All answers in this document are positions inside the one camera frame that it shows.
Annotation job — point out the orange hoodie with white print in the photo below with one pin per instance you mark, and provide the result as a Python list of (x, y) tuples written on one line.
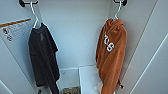
[(111, 56)]

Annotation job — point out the white clothes hanger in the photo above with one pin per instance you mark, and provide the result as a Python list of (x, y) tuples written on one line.
[(36, 20), (116, 13)]

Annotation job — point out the white wardrobe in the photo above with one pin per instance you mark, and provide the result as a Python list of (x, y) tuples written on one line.
[(80, 33)]

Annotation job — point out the white inner box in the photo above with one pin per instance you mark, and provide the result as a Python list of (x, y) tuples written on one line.
[(87, 78)]

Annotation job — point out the black t-shirt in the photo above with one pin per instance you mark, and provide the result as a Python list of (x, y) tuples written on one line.
[(42, 56)]

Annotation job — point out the small dark door hinge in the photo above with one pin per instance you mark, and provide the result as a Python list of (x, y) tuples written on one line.
[(39, 91), (120, 85)]

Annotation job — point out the black wardrobe hook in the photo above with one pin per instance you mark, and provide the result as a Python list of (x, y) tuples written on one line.
[(24, 3), (121, 2)]

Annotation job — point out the white sticker with orange stripe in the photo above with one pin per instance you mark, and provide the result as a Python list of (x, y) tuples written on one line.
[(15, 28)]

